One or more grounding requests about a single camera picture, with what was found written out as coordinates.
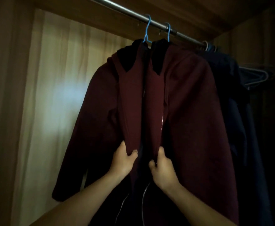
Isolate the person's right hand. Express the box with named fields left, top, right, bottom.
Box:
left=148, top=146, right=182, bottom=192

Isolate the person's left hand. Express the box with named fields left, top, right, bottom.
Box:
left=108, top=141, right=139, bottom=181

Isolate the navy blue jacket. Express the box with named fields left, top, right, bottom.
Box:
left=204, top=47, right=275, bottom=226

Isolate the wooden wardrobe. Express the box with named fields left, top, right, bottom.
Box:
left=0, top=0, right=275, bottom=226

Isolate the blue wire hanger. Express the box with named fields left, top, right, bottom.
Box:
left=142, top=14, right=153, bottom=44
left=164, top=22, right=172, bottom=43

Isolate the person's right forearm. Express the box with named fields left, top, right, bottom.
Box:
left=163, top=182, right=238, bottom=226

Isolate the person's left forearm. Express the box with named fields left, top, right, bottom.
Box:
left=30, top=171, right=126, bottom=226

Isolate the bunch of grey hangers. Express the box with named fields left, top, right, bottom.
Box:
left=201, top=40, right=270, bottom=90

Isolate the metal wardrobe rail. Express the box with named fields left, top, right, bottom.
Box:
left=84, top=0, right=208, bottom=48

